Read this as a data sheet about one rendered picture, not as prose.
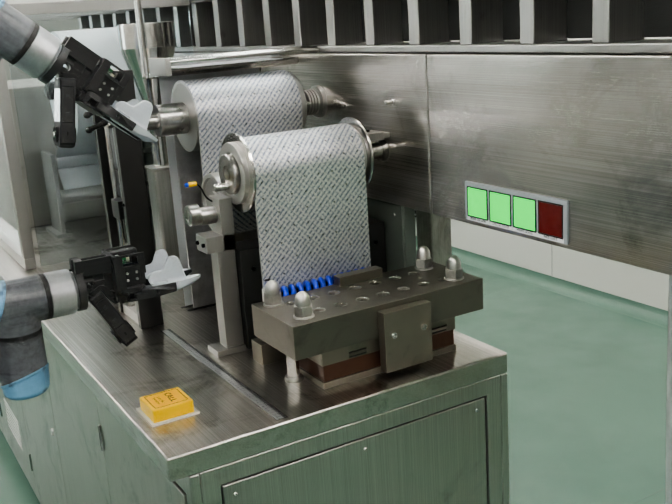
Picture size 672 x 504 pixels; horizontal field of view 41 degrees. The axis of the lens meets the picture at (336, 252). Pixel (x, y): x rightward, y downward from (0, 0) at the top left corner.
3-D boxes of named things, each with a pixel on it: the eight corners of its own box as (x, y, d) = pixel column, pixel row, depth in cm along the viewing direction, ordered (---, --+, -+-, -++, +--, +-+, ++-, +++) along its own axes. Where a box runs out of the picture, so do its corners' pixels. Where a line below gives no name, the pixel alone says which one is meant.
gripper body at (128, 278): (148, 251, 148) (75, 265, 142) (154, 300, 150) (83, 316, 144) (133, 243, 154) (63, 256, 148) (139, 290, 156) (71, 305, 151)
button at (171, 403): (140, 410, 150) (138, 396, 149) (179, 399, 153) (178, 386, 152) (154, 424, 144) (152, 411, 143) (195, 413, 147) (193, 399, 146)
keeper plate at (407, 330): (380, 370, 157) (377, 311, 154) (426, 356, 162) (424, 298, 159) (388, 374, 155) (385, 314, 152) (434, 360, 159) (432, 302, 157)
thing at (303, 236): (263, 297, 165) (254, 200, 160) (369, 272, 176) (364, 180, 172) (264, 298, 165) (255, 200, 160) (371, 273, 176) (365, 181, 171)
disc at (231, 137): (224, 207, 172) (216, 130, 168) (226, 206, 172) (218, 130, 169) (257, 217, 159) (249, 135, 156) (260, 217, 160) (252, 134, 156)
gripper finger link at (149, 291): (177, 284, 150) (125, 293, 147) (178, 293, 150) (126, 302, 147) (172, 277, 154) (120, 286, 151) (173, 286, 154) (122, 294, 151)
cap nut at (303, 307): (289, 316, 151) (287, 290, 150) (308, 311, 153) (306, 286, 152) (299, 321, 148) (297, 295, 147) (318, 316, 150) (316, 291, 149)
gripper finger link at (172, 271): (201, 253, 151) (147, 261, 148) (204, 286, 153) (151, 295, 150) (197, 249, 154) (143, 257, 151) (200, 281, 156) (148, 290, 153)
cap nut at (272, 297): (259, 304, 159) (257, 279, 158) (277, 299, 161) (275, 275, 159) (268, 309, 156) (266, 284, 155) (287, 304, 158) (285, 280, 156)
